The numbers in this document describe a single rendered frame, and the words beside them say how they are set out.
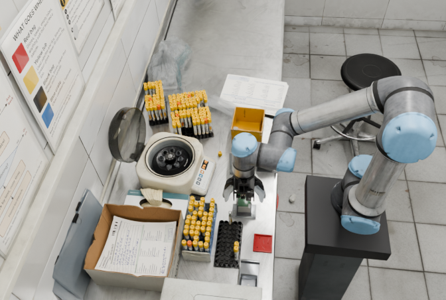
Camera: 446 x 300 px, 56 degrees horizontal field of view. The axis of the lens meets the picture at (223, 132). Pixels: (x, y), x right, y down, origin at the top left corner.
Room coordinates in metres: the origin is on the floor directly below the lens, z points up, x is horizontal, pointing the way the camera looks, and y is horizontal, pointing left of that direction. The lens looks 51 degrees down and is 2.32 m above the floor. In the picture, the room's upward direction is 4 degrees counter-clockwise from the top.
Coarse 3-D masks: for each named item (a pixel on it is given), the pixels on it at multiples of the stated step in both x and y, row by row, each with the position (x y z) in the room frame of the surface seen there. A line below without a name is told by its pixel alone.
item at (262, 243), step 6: (258, 234) 0.68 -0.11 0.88; (264, 234) 0.68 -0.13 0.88; (258, 240) 0.66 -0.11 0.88; (264, 240) 0.66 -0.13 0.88; (270, 240) 0.66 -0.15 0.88; (258, 246) 0.64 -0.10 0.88; (264, 246) 0.64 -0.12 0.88; (270, 246) 0.64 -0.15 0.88; (264, 252) 0.62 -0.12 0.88; (270, 252) 0.61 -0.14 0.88
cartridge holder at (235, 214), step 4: (236, 204) 0.81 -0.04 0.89; (252, 204) 0.81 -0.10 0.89; (236, 208) 0.79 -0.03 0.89; (252, 208) 0.79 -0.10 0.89; (232, 212) 0.78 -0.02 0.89; (236, 212) 0.78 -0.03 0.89; (240, 212) 0.76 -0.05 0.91; (244, 212) 0.76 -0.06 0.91; (248, 212) 0.76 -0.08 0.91; (252, 212) 0.77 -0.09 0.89; (232, 216) 0.76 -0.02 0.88; (236, 216) 0.76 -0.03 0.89; (240, 216) 0.76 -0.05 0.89; (244, 216) 0.76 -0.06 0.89; (248, 216) 0.76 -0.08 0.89; (252, 216) 0.76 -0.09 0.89
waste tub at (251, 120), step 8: (240, 112) 1.24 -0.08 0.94; (248, 112) 1.23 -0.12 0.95; (256, 112) 1.23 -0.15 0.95; (264, 112) 1.20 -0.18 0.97; (232, 120) 1.17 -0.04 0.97; (240, 120) 1.24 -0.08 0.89; (248, 120) 1.23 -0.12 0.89; (256, 120) 1.23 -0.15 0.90; (232, 128) 1.14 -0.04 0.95; (240, 128) 1.20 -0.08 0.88; (248, 128) 1.20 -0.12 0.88; (256, 128) 1.19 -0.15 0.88; (232, 136) 1.12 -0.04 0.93; (256, 136) 1.10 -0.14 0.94
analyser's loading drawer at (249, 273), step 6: (240, 264) 0.56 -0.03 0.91; (246, 264) 0.56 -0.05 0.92; (252, 264) 0.56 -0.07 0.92; (258, 264) 0.56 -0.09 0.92; (240, 270) 0.54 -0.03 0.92; (246, 270) 0.54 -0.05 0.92; (252, 270) 0.54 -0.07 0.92; (258, 270) 0.54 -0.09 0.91; (240, 276) 0.52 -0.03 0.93; (246, 276) 0.51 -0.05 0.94; (252, 276) 0.51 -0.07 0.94; (258, 276) 0.52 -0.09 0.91; (240, 282) 0.50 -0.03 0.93; (246, 282) 0.50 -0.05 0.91; (252, 282) 0.50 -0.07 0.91
